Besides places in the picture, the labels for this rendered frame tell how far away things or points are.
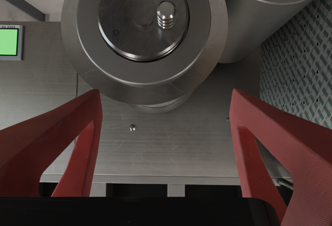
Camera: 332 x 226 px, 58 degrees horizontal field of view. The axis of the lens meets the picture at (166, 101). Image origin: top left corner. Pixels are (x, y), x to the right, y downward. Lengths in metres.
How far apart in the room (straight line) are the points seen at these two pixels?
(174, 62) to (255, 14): 0.10
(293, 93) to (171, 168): 0.29
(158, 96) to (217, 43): 0.07
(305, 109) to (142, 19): 0.21
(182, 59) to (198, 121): 0.34
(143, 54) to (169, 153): 0.36
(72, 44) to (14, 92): 0.39
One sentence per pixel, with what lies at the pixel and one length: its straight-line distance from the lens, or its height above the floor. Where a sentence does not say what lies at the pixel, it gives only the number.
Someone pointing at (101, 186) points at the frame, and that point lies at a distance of 0.61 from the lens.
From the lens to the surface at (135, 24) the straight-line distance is 0.26.
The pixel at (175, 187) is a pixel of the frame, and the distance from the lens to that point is 0.60.
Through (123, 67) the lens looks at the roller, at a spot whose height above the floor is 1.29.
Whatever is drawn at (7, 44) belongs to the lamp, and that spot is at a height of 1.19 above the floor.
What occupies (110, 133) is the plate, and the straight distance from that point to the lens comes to 0.59.
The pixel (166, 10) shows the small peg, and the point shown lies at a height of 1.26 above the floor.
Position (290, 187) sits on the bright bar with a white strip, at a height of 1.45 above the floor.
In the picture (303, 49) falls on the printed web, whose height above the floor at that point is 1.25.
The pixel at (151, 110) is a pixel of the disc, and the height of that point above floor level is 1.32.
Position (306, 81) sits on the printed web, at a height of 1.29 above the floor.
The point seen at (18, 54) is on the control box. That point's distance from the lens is 0.66.
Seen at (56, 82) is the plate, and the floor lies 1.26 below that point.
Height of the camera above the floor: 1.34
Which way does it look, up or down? 4 degrees down
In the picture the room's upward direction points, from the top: 179 degrees counter-clockwise
